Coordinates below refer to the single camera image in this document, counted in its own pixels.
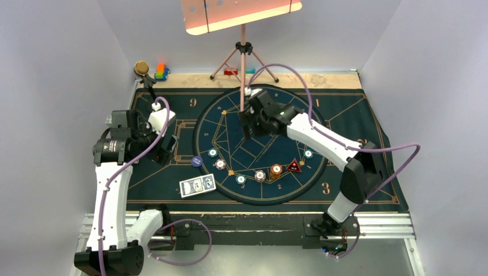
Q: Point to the blue playing card box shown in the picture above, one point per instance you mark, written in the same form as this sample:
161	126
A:
197	185

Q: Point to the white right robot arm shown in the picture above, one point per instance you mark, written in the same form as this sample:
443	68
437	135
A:
358	163

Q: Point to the purple small blind button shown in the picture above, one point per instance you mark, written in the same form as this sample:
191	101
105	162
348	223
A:
196	161

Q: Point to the green poker chip stack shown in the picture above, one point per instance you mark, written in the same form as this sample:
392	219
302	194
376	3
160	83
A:
240	179

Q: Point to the red triangular dealer button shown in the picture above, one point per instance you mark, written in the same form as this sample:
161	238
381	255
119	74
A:
294	166

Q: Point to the red teal toy blocks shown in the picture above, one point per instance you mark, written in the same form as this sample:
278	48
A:
235	71

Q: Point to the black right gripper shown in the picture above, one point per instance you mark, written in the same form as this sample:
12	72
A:
247	117

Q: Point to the colourful toy brick train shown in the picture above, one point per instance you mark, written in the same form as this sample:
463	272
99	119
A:
162	72

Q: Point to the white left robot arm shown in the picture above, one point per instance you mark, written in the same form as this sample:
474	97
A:
112	248

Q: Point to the round brass bell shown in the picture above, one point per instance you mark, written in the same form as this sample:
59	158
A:
141	69

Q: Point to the round dark poker mat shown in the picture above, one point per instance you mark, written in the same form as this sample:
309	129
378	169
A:
218	127

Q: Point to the orange poker chip stack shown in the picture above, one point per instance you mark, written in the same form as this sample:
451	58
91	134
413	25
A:
275	171

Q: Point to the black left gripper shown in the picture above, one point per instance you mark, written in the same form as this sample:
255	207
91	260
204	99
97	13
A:
165	154

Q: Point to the pink music stand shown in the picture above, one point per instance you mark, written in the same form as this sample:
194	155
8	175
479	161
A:
202	17

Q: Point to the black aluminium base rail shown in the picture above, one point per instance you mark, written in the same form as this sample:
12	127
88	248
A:
186	229

